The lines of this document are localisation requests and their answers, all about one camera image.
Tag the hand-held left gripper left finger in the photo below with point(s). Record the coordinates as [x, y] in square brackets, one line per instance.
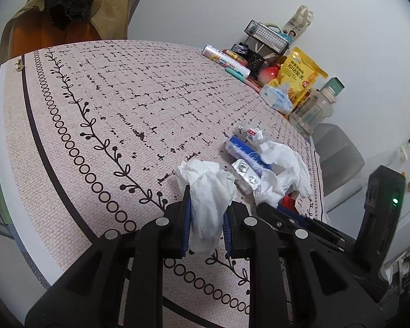
[187, 225]

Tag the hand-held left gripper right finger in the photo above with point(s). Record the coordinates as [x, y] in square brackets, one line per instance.
[227, 232]

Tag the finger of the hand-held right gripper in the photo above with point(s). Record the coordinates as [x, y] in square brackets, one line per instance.
[328, 235]
[283, 217]

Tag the small red wrapper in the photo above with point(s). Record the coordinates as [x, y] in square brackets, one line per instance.
[289, 201]

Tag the white tissue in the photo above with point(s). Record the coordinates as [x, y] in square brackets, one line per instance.
[205, 194]
[283, 164]

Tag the silver blister pack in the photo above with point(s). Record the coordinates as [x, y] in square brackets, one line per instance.
[246, 175]

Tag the blue packet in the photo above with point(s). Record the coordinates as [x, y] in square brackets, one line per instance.
[241, 148]

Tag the clear plastic wrapper red label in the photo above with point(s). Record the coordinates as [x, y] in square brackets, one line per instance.
[251, 133]

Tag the white net bag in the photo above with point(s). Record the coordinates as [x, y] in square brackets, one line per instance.
[404, 153]

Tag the grey chair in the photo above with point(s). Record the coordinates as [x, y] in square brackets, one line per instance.
[338, 157]

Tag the clear plastic water bottle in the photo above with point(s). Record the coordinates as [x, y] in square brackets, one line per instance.
[311, 112]

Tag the blue white tissue pack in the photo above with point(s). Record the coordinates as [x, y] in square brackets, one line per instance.
[275, 97]

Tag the patterned beige tablecloth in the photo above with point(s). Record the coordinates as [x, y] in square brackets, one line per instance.
[123, 109]

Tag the yellow snack bag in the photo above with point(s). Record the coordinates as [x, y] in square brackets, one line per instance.
[300, 71]

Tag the black pen holder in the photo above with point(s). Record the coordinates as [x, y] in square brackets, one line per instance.
[258, 61]

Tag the red packet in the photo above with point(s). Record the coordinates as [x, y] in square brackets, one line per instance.
[235, 56]

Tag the white printed roll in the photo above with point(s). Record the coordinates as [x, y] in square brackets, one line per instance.
[217, 56]

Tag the black box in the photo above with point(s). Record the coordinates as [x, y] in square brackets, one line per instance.
[239, 48]

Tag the brown coat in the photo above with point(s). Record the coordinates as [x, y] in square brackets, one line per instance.
[109, 10]

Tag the small metal tablecloth clip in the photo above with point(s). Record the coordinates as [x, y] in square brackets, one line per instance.
[19, 65]

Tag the black cloth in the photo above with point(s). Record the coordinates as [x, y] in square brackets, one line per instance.
[68, 0]

